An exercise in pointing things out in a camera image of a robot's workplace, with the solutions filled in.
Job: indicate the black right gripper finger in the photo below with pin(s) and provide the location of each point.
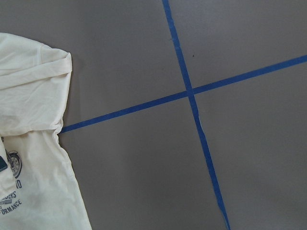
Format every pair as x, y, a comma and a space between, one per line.
3, 164

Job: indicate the yellow long sleeve shirt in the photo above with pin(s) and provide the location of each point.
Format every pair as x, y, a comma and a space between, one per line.
38, 190

